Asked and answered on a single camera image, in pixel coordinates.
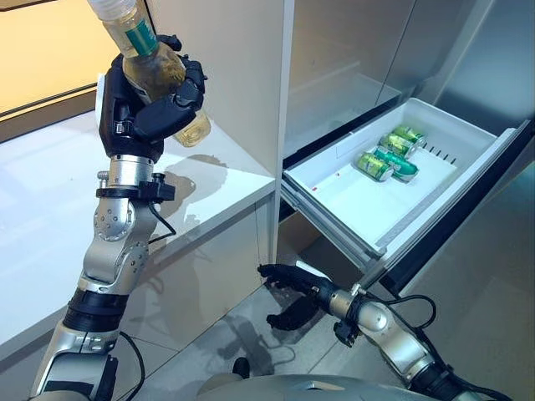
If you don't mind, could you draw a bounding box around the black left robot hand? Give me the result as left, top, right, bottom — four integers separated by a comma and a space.
98, 33, 209, 159

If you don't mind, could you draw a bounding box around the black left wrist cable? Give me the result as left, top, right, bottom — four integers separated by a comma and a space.
119, 202, 176, 392

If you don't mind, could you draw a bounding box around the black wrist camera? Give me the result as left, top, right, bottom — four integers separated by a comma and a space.
137, 173, 176, 206
333, 319, 357, 348

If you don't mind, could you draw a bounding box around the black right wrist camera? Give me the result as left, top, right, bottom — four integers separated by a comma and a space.
333, 319, 357, 348

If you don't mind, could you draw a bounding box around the dark green drink can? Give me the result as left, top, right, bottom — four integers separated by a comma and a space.
373, 146, 419, 183

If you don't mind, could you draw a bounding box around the light green drink can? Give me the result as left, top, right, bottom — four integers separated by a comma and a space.
392, 124, 427, 145
379, 133, 421, 159
355, 151, 395, 181

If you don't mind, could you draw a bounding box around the stainless steel fridge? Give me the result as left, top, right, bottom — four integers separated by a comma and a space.
278, 0, 535, 277

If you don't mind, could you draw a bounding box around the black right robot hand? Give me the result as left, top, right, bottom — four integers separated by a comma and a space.
257, 262, 335, 333

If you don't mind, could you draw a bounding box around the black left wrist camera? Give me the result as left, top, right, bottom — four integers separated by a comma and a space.
137, 173, 176, 206

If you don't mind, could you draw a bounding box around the yellow drink bottle white cap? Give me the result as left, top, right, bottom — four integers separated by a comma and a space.
86, 0, 213, 148

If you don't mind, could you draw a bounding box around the tall white side panel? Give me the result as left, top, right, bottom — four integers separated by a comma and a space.
144, 0, 296, 289

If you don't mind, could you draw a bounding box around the white fridge drawer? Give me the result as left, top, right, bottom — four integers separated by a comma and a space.
280, 96, 535, 296

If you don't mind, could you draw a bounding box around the backlit orange window panel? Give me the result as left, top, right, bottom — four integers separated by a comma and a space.
0, 0, 110, 122

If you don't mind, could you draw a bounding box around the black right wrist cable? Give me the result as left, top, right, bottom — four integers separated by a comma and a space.
361, 287, 461, 379

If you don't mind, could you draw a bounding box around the robot left leg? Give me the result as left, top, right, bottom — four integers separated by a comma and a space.
232, 356, 252, 380

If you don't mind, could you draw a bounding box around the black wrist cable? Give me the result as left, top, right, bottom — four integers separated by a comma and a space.
361, 287, 461, 379
119, 202, 176, 392

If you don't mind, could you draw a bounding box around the grey robot torso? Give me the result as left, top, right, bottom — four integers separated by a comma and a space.
196, 373, 423, 401

